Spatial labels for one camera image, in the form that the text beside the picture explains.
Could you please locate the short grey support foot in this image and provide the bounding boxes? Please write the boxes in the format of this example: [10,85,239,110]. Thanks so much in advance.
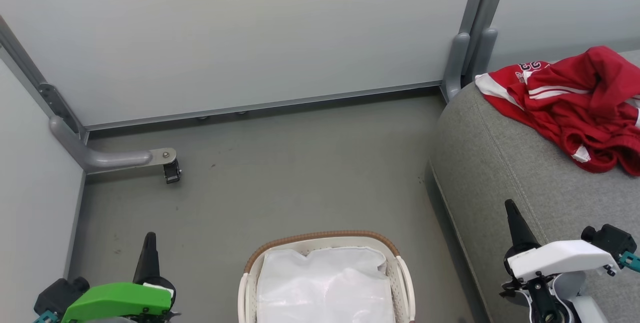
[442,32,472,102]
[472,27,499,83]

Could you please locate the white garment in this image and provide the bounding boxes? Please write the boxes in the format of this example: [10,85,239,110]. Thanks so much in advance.
[256,246,396,323]

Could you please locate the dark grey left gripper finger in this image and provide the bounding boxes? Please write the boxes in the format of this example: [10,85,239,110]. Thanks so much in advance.
[132,232,177,295]

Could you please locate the grey partition bottom rail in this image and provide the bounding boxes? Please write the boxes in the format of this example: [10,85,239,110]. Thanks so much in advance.
[84,80,444,132]

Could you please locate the black right cable teal plug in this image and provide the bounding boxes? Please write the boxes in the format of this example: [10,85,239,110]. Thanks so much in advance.
[618,251,640,274]

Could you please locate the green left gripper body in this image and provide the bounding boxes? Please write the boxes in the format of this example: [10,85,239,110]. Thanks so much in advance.
[61,282,174,323]

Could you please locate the grey fabric sofa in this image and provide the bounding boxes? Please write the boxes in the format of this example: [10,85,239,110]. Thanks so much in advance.
[425,50,640,323]

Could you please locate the small black caster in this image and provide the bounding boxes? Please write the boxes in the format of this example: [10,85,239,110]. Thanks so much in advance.
[163,158,183,185]

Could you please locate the long grey support foot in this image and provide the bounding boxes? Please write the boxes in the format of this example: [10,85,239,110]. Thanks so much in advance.
[48,115,178,174]

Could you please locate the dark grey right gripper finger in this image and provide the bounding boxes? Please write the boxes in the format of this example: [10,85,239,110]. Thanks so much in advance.
[503,199,542,264]

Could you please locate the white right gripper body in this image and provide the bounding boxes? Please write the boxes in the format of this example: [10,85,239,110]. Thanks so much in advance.
[506,239,621,284]

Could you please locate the red jersey with white trim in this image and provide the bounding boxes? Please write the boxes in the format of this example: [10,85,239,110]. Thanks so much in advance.
[474,45,640,136]

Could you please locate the white basket with brown rim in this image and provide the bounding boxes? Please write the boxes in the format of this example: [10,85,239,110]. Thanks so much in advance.
[238,230,416,323]

